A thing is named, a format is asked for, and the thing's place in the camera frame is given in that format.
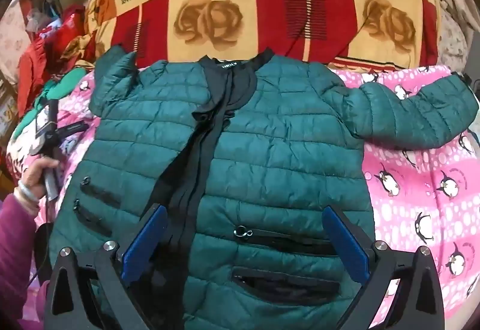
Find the green cloth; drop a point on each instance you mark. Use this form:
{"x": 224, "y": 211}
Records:
{"x": 62, "y": 84}

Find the pink penguin blanket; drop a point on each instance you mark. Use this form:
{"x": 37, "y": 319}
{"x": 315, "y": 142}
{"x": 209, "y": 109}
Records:
{"x": 412, "y": 184}

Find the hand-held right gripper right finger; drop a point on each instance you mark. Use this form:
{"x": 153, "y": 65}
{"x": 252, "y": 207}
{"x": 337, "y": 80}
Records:
{"x": 347, "y": 240}

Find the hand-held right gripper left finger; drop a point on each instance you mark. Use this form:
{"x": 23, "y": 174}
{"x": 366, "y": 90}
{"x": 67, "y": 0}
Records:
{"x": 146, "y": 240}

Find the person's left hand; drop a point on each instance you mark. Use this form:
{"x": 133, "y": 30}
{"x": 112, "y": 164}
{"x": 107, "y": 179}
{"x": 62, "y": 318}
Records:
{"x": 35, "y": 176}

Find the red cloth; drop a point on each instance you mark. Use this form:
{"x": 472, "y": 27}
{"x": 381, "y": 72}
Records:
{"x": 37, "y": 52}

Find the green puffer jacket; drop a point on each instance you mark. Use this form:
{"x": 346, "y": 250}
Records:
{"x": 262, "y": 146}

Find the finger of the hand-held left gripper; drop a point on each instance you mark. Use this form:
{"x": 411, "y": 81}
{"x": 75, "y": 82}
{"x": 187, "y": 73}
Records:
{"x": 52, "y": 109}
{"x": 72, "y": 129}

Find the pale patterned cloth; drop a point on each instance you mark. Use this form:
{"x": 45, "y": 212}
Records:
{"x": 450, "y": 34}

